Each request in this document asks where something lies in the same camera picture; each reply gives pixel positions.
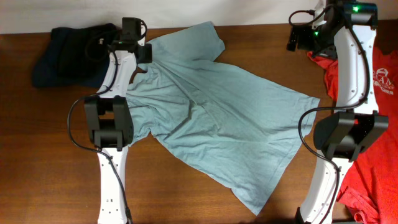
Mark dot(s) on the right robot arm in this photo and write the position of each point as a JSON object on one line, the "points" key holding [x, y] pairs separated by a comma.
{"points": [[345, 31]]}

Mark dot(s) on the black folded garment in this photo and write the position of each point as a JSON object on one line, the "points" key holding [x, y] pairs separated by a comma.
{"points": [[83, 52]]}

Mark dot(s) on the navy blue folded garment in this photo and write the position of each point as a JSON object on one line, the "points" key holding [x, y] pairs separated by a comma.
{"points": [[45, 73]]}

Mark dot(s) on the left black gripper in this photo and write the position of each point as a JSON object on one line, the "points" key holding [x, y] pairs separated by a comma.
{"points": [[148, 57]]}

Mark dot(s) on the red printed t-shirt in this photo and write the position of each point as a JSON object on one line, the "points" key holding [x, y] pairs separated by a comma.
{"points": [[369, 190]]}

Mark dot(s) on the light blue t-shirt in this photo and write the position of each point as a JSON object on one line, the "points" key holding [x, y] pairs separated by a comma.
{"points": [[236, 127]]}

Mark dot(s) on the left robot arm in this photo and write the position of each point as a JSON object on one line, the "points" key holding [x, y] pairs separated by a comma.
{"points": [[109, 120]]}

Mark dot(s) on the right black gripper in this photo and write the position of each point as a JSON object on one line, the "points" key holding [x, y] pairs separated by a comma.
{"points": [[305, 32]]}

